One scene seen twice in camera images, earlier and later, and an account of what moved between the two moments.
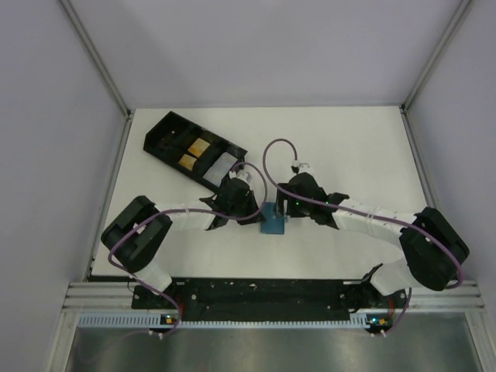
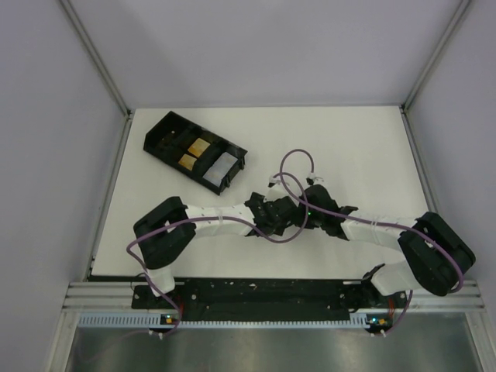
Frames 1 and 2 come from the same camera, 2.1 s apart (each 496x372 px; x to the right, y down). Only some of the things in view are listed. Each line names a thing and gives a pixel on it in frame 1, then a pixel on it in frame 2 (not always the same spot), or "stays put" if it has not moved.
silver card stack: (221, 169) stays put
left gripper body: (251, 207) to (280, 211)
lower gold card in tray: (187, 161) stays put
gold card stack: (198, 146) stays put
